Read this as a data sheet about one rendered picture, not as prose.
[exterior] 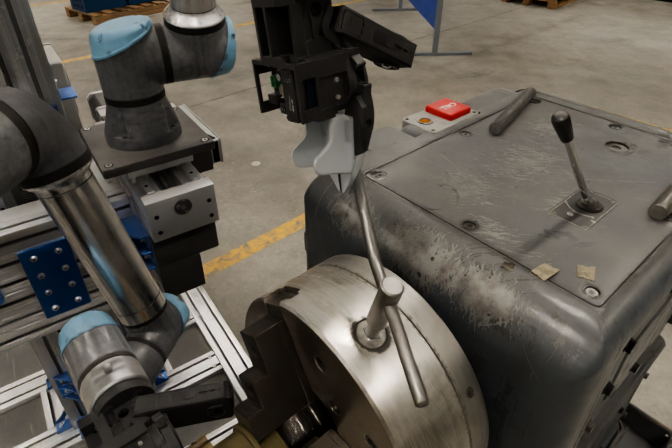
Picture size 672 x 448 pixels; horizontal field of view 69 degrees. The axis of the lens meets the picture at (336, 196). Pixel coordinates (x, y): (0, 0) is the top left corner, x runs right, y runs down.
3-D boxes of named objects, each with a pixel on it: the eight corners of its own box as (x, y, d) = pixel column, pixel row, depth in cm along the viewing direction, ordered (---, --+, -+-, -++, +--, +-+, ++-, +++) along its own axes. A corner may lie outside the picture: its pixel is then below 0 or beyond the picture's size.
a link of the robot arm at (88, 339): (120, 335, 74) (105, 295, 70) (148, 384, 67) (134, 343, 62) (65, 363, 70) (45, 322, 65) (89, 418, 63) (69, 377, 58)
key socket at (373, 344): (384, 358, 51) (391, 346, 49) (354, 363, 50) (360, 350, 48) (375, 330, 53) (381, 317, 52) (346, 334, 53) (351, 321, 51)
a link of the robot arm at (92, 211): (-5, 69, 66) (154, 323, 90) (-75, 100, 57) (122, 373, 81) (64, 51, 62) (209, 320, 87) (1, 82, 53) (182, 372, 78)
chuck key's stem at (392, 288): (377, 355, 52) (408, 294, 44) (358, 357, 51) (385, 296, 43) (372, 336, 53) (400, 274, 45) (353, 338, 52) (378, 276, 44)
